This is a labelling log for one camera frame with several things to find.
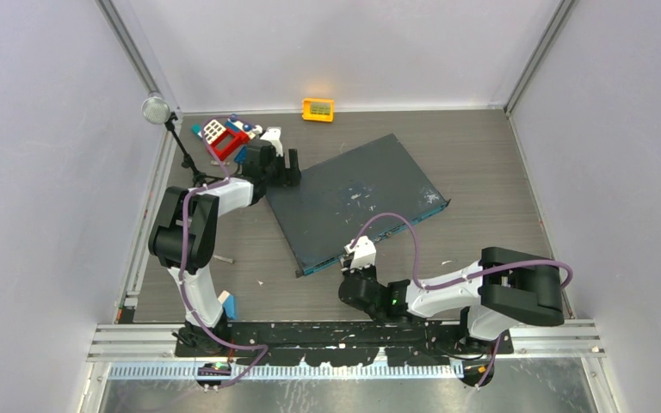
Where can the red toy brick frame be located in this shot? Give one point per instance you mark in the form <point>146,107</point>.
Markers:
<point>228,143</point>

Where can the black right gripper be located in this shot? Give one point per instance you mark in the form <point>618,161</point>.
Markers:
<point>357,271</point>

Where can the dark grey network switch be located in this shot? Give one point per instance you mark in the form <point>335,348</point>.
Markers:
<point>373,188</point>

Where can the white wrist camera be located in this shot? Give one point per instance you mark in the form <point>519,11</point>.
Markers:
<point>273,136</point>
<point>359,255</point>

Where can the blue white wedge block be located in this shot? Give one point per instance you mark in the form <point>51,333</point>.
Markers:
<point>228,304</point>

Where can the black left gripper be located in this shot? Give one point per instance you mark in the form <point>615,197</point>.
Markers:
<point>289,177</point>

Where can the white window toy brick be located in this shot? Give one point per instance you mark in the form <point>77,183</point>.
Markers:
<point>212,131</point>

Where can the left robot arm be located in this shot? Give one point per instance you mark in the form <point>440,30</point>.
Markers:
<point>184,234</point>

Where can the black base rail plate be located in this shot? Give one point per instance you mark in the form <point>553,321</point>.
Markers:
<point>338,343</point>

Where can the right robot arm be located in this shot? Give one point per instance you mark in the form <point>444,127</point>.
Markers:
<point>502,289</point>

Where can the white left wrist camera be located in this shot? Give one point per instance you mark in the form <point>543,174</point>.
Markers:
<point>273,136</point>

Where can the blue white toy brick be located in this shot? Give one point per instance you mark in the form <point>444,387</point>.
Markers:
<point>235,123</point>

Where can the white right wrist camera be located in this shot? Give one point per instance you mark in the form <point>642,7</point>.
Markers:
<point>359,255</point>

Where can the silver SFP module front left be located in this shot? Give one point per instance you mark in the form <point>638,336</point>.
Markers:
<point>224,259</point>

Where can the small blue toy brick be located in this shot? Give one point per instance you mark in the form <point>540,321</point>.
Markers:
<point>241,157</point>

